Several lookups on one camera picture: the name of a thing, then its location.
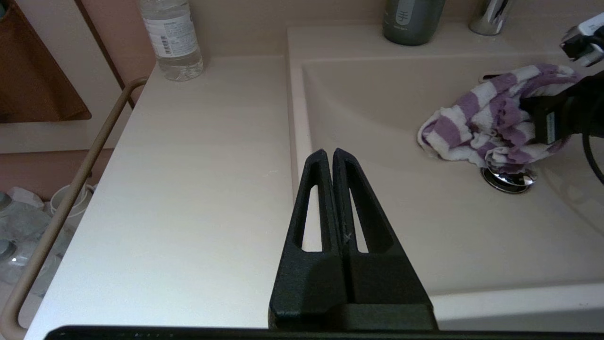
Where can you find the brown wooden panel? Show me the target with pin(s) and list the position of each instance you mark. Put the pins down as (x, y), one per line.
(33, 71)

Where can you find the beige towel bar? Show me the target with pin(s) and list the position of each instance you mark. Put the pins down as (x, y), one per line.
(71, 193)

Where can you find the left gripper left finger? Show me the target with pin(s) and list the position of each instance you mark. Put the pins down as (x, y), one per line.
(306, 283)

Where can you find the purple white striped towel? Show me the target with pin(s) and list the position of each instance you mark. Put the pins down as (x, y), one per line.
(476, 118)

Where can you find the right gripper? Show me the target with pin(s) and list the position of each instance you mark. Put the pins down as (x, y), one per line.
(575, 113)

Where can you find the beige sink basin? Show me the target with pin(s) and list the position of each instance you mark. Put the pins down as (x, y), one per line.
(424, 236)

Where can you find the dark grey bottle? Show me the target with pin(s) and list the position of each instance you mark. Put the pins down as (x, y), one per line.
(410, 23)

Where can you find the chrome faucet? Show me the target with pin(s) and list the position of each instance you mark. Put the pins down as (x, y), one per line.
(490, 19)

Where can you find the clear plastic water bottle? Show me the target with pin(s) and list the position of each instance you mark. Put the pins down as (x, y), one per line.
(172, 38)

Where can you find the white round container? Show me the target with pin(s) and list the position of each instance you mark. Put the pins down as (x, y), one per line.
(78, 198)

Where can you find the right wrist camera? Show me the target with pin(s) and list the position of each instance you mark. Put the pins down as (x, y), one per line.
(585, 40)

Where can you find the chrome sink drain stopper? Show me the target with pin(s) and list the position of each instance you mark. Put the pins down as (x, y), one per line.
(508, 180)

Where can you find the clear plastic bag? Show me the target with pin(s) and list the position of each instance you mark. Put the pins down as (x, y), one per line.
(23, 236)

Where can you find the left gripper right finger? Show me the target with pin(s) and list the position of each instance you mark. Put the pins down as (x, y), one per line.
(382, 283)

